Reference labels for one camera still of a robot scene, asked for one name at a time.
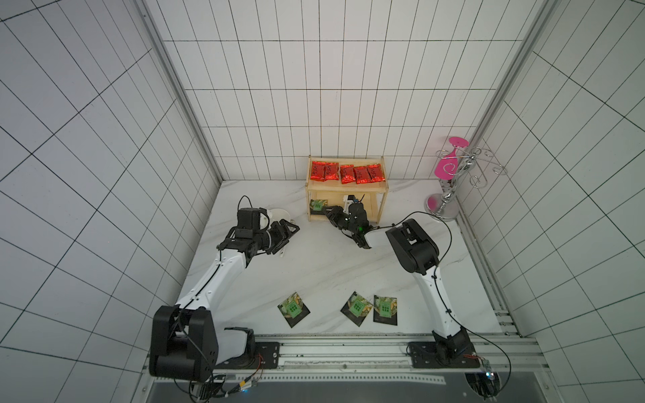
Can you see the chrome cup holder stand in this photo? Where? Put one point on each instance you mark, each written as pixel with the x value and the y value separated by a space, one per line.
pixel 443 205

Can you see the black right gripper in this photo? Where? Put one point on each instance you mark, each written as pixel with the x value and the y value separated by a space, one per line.
pixel 340 217

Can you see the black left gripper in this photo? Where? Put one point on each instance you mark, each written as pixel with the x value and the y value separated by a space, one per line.
pixel 287 233

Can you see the metal base rail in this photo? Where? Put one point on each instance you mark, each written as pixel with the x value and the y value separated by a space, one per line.
pixel 369 368

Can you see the green tea bag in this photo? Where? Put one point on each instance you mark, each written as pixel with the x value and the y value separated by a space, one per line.
pixel 318 206
pixel 293 309
pixel 385 310
pixel 356 309

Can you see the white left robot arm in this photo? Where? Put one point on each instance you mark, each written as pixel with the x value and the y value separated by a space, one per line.
pixel 185 342

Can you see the white ceramic bowl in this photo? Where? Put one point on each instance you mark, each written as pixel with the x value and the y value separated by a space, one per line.
pixel 278 214

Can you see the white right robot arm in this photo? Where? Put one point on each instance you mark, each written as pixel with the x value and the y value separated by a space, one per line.
pixel 418 255

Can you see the pink wine glass decoration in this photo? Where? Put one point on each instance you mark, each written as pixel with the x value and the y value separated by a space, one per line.
pixel 448 164

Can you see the light wooden two-tier shelf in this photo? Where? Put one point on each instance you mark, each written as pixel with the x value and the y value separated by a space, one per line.
pixel 372 195

